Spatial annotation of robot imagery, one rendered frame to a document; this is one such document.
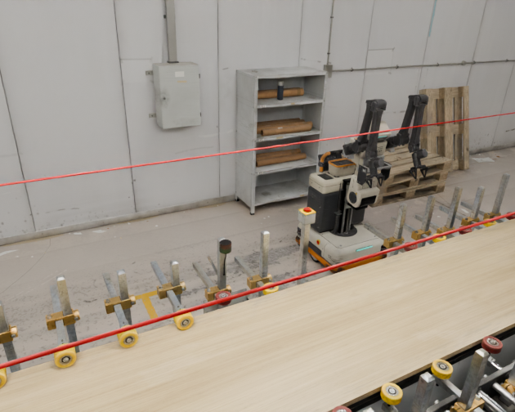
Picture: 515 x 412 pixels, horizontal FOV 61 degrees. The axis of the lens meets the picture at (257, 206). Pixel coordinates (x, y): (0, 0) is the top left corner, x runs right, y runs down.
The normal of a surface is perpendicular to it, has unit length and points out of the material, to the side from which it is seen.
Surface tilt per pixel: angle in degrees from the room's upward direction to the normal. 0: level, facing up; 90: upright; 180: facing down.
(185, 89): 90
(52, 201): 90
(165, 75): 90
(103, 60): 90
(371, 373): 0
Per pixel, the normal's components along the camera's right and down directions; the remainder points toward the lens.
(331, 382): 0.03, -0.90
